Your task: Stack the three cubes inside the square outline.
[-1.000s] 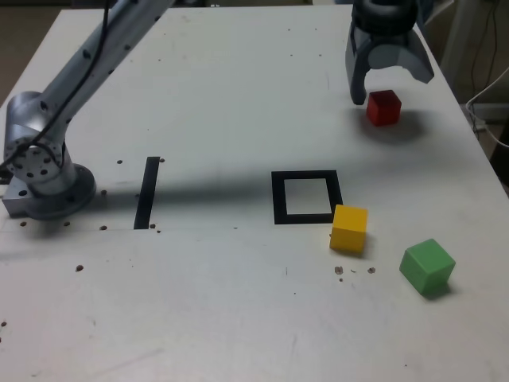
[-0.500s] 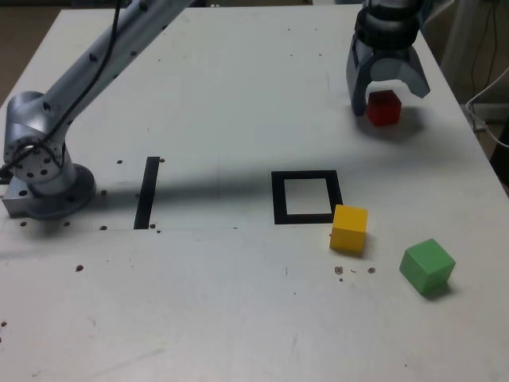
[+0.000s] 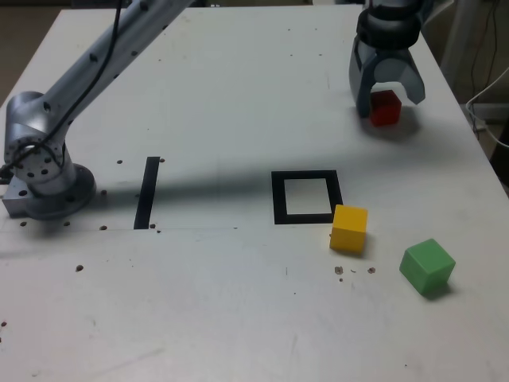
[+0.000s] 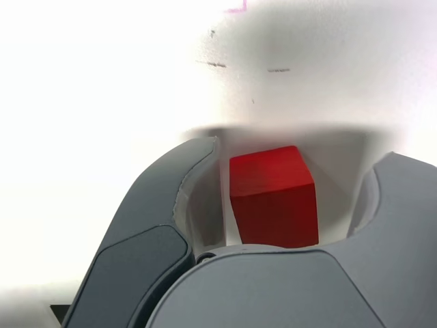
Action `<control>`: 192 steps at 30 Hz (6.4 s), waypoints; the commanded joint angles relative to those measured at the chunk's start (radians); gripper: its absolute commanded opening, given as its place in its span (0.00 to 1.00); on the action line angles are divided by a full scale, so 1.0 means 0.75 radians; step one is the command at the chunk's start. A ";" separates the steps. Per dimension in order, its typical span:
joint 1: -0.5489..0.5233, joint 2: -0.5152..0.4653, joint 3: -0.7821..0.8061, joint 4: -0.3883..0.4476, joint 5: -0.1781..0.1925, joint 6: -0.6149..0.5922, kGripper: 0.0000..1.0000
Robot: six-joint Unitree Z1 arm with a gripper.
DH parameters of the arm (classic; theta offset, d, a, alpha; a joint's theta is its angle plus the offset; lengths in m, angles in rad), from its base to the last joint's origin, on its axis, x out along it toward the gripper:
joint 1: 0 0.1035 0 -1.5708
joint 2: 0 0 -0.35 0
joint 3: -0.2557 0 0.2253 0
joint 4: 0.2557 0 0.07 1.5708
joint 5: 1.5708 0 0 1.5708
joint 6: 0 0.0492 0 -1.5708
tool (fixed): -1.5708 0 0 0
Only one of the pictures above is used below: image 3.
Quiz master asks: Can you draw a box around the green cube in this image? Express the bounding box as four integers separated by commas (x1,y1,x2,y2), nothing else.
398,238,457,298

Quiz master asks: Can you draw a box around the yellow cube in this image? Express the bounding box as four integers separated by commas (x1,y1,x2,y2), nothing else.
328,205,369,254

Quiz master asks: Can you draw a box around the red cube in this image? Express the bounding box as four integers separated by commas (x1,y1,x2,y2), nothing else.
369,89,402,128

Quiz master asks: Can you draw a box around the white cable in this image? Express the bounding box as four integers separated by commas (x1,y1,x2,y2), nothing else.
464,65,509,149

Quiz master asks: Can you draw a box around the black tape square outline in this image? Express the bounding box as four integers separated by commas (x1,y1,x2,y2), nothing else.
270,170,344,226

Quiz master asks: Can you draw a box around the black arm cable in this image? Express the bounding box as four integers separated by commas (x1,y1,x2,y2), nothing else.
0,0,122,178

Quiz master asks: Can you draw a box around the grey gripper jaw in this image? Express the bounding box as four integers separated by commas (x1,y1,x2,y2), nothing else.
375,49,426,106
348,37,379,119

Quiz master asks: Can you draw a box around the black tape strip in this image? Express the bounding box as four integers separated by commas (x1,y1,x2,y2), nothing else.
133,156,161,231

